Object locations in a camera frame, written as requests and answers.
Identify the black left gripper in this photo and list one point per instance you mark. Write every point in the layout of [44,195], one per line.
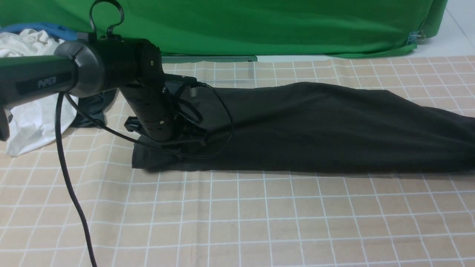
[161,122]

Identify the dark gray long-sleeve shirt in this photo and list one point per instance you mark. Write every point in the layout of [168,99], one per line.
[317,127]

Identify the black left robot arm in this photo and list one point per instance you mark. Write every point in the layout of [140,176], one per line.
[90,66]

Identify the white crumpled shirt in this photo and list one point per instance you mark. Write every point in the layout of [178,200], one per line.
[33,122]

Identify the beige checkered tablecloth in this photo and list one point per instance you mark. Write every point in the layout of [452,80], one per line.
[237,219]

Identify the dark gray crumpled garment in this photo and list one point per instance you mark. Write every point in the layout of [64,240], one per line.
[95,107]

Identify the green backdrop cloth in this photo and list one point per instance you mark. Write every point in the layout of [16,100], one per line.
[348,29]

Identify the blue crumpled garment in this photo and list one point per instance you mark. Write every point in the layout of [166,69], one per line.
[51,29]

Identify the binder clip on backdrop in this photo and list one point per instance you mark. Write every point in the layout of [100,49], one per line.
[415,37]

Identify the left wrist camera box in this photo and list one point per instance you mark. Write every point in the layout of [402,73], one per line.
[178,84]

